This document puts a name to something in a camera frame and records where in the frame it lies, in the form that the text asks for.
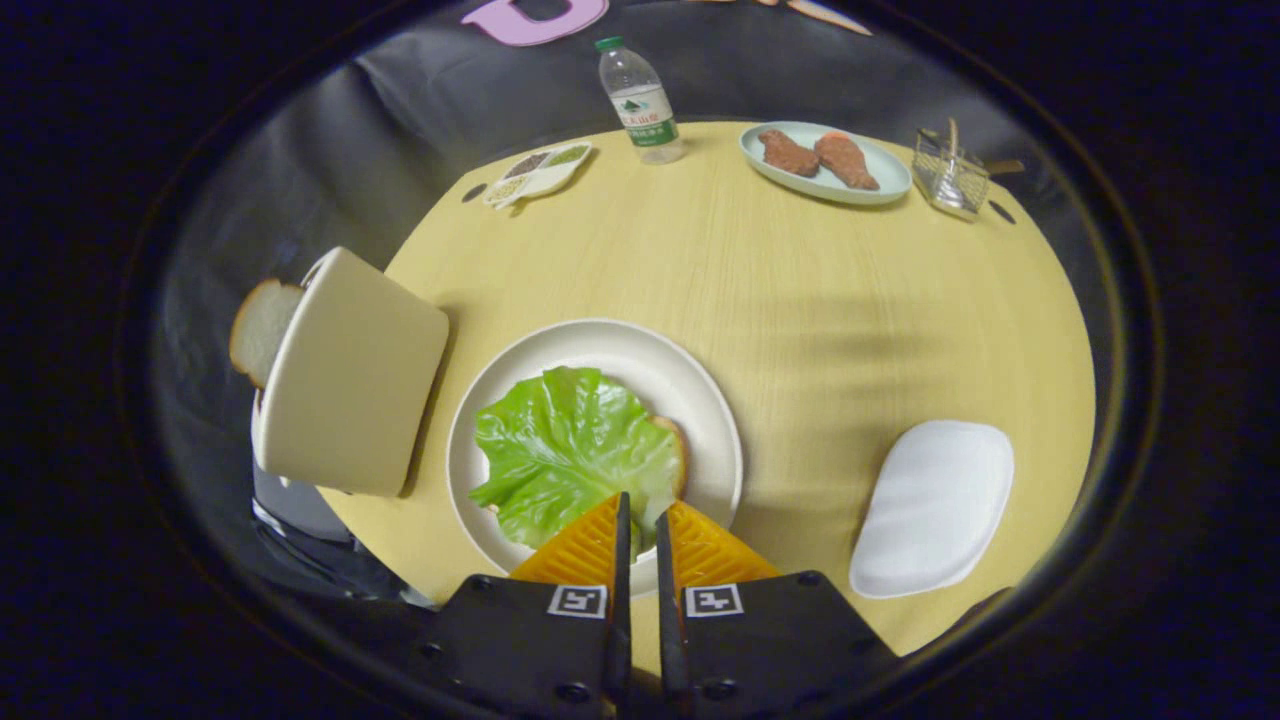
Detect cream toaster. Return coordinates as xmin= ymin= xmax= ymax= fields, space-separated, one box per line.
xmin=250 ymin=246 xmax=451 ymax=498

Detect white oblong dish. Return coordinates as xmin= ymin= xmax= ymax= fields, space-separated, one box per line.
xmin=849 ymin=420 xmax=1015 ymax=599

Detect pale blue plate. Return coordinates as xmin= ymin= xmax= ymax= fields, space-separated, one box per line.
xmin=739 ymin=121 xmax=913 ymax=207

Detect round cream plate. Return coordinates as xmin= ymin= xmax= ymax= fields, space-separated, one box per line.
xmin=446 ymin=318 xmax=744 ymax=599

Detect clear water bottle green cap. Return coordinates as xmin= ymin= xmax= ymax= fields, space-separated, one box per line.
xmin=594 ymin=36 xmax=687 ymax=165

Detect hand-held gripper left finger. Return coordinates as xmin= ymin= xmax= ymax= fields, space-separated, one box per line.
xmin=415 ymin=491 xmax=633 ymax=720

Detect white divided seasoning dish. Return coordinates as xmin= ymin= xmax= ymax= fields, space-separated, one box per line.
xmin=483 ymin=141 xmax=593 ymax=211

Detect brown meat piece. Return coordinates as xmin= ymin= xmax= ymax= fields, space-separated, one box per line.
xmin=758 ymin=129 xmax=821 ymax=178
xmin=814 ymin=132 xmax=881 ymax=191

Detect clear glass cup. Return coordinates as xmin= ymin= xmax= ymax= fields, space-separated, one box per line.
xmin=912 ymin=125 xmax=991 ymax=221

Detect green lettuce leaf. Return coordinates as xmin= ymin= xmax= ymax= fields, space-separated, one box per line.
xmin=468 ymin=366 xmax=688 ymax=553

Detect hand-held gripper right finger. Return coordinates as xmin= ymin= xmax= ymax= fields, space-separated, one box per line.
xmin=655 ymin=498 xmax=901 ymax=720

